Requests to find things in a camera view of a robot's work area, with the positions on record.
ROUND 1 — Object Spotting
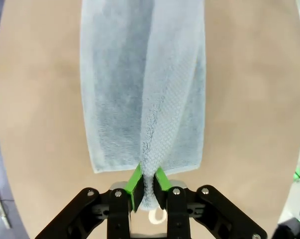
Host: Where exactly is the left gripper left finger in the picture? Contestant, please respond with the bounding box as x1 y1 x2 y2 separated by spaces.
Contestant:
34 161 144 239

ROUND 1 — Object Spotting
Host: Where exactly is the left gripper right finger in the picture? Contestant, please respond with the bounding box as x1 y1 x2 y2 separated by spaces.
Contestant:
153 167 269 239

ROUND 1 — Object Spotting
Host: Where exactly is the light blue towel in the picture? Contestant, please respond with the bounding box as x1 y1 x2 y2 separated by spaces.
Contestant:
80 0 206 225

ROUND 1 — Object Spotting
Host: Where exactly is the white metal floor foot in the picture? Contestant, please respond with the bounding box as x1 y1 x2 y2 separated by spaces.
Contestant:
0 188 11 229

